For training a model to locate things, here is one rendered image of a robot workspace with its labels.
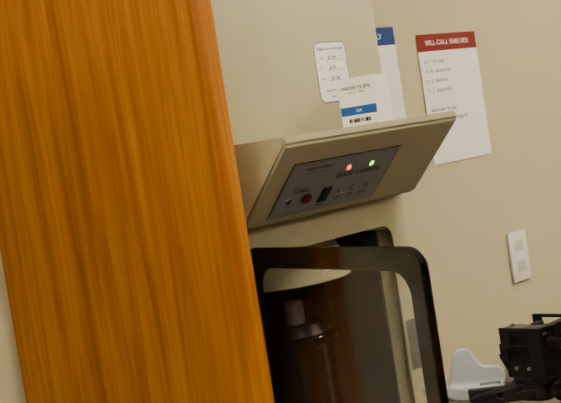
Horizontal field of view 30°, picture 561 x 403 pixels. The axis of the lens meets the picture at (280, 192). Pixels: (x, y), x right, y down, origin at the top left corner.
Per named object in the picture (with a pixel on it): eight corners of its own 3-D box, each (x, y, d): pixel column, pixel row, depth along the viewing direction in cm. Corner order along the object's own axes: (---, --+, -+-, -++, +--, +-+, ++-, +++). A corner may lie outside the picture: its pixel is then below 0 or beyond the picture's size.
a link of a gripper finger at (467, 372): (419, 350, 119) (501, 340, 117) (427, 400, 120) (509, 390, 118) (417, 355, 116) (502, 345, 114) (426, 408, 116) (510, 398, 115)
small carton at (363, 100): (342, 128, 132) (336, 80, 131) (358, 125, 136) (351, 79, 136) (379, 122, 129) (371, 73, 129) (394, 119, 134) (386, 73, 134)
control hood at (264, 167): (227, 232, 123) (214, 148, 122) (401, 191, 145) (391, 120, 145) (295, 228, 115) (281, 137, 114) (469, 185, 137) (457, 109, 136)
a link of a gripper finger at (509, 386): (467, 380, 119) (545, 370, 117) (470, 395, 119) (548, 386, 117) (467, 390, 114) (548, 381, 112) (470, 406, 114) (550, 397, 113)
